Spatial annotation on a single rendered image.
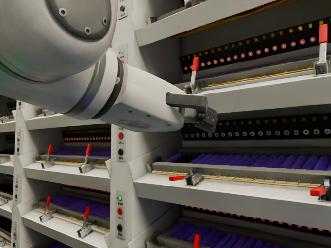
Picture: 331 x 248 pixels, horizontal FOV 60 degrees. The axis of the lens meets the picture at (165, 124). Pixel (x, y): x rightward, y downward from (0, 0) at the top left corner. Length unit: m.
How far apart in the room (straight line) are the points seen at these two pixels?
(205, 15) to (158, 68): 0.25
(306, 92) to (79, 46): 0.42
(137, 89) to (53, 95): 0.08
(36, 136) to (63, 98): 1.11
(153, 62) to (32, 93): 0.61
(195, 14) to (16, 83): 0.51
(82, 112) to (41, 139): 1.10
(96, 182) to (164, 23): 0.49
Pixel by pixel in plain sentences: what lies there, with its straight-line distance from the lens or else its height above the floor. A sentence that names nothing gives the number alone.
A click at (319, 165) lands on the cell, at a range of 0.61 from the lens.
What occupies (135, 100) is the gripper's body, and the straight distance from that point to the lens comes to 0.29.
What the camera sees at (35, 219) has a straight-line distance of 1.29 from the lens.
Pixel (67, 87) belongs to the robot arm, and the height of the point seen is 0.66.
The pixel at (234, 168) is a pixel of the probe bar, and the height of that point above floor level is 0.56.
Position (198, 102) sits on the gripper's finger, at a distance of 0.32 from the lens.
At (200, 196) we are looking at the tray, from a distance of 0.63.
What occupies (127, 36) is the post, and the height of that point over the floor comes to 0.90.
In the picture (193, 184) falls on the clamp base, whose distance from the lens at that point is 0.63.
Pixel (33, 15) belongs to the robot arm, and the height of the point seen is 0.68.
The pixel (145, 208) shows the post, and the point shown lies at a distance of 0.80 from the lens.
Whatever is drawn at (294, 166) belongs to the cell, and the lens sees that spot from 0.61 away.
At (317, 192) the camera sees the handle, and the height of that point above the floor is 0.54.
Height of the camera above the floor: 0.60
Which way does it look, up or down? 4 degrees up
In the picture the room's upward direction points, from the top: straight up
